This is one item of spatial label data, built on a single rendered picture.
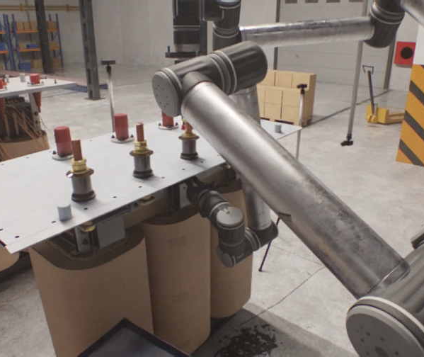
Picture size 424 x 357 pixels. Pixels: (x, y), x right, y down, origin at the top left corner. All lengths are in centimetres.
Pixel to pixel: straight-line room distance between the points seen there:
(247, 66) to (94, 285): 97
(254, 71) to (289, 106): 654
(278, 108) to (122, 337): 685
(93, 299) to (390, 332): 111
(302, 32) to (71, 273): 135
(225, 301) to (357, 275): 163
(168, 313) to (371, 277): 134
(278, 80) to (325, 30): 655
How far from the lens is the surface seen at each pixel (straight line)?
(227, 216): 140
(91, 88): 1143
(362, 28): 182
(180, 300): 194
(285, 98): 776
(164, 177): 142
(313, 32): 171
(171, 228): 169
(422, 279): 82
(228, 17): 152
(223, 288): 231
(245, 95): 126
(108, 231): 147
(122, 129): 191
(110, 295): 156
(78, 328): 166
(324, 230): 83
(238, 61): 120
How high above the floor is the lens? 190
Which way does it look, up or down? 22 degrees down
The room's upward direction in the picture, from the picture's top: straight up
